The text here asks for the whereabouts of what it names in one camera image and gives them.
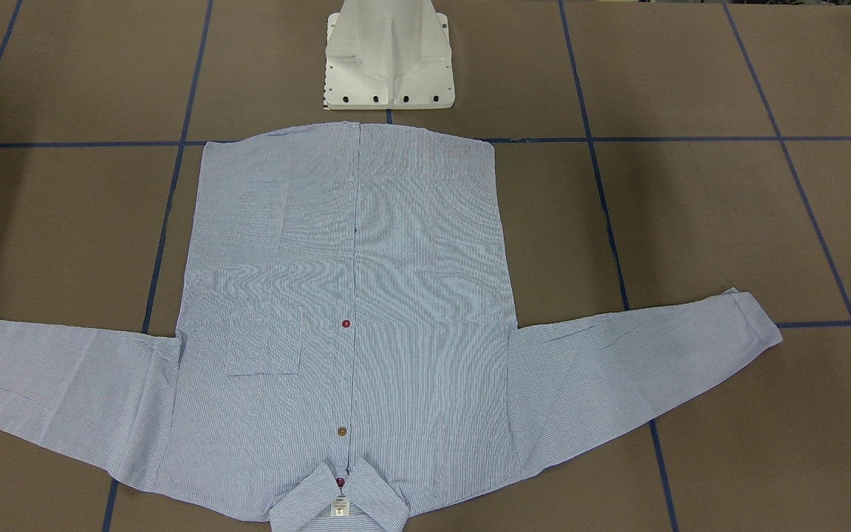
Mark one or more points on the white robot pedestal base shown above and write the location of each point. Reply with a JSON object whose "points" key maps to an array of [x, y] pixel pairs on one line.
{"points": [[388, 55]]}

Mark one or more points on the light blue striped shirt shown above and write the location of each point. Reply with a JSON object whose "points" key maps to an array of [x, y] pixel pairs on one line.
{"points": [[347, 353]]}

